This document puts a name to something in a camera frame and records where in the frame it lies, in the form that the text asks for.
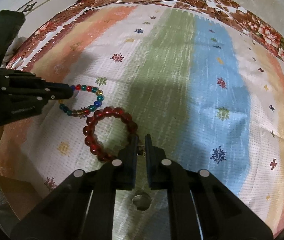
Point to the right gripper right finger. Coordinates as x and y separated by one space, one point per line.
200 206

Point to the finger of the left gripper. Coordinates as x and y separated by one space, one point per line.
19 83

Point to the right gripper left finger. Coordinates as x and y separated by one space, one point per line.
82 206

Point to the grey crumpled clothing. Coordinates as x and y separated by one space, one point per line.
16 43

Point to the floral red bedsheet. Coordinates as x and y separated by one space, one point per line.
225 11

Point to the metal tin box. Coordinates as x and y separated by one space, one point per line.
17 199

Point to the striped colourful cloth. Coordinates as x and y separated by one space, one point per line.
209 95

